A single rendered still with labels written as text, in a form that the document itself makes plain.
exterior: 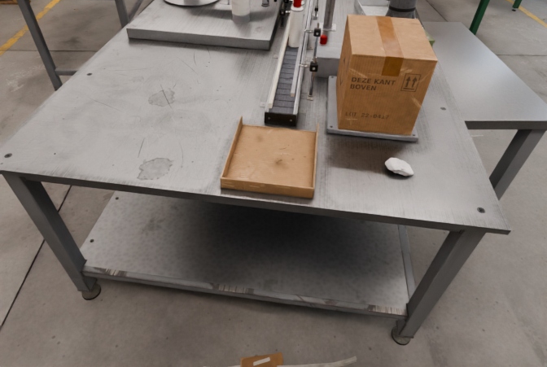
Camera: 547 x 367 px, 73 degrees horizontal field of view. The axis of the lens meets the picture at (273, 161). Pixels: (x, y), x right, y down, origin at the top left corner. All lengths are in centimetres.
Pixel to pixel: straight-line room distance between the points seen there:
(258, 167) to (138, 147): 39
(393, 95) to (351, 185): 31
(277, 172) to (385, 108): 40
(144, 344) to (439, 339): 124
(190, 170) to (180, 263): 63
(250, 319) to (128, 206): 78
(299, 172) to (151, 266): 83
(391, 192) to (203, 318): 103
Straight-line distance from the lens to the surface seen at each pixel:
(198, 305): 179
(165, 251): 170
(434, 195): 114
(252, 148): 116
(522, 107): 170
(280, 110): 125
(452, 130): 142
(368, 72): 114
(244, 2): 187
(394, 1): 185
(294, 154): 115
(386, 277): 167
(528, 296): 219
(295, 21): 161
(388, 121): 124
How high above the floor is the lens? 159
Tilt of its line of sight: 43 degrees down
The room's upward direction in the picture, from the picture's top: 2 degrees clockwise
